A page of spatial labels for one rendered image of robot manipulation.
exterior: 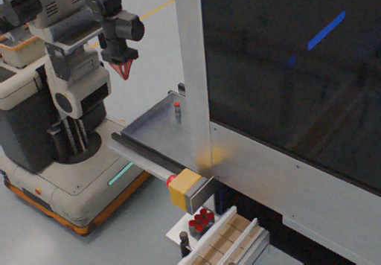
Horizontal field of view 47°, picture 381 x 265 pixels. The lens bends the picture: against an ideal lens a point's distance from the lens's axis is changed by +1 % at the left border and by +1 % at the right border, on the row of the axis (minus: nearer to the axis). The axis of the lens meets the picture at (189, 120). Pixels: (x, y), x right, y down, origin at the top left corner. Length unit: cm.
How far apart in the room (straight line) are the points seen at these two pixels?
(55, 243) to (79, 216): 27
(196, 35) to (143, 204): 165
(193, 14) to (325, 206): 46
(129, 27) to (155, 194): 141
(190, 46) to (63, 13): 98
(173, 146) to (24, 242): 128
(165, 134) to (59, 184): 93
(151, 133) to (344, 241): 74
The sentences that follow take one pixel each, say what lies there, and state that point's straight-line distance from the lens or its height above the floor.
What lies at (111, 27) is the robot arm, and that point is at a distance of 126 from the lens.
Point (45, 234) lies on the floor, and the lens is 245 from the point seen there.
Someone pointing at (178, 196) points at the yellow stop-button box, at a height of 101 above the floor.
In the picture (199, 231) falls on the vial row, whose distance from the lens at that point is 112.
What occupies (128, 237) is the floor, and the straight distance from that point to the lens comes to 230.
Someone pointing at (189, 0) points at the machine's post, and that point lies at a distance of 84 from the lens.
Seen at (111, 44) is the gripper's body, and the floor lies 122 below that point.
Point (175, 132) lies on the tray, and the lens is 145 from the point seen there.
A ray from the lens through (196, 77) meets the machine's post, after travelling 92.
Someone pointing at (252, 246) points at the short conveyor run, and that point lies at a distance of 108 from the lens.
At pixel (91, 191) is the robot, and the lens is 218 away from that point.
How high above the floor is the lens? 183
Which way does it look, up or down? 39 degrees down
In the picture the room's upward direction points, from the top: 6 degrees counter-clockwise
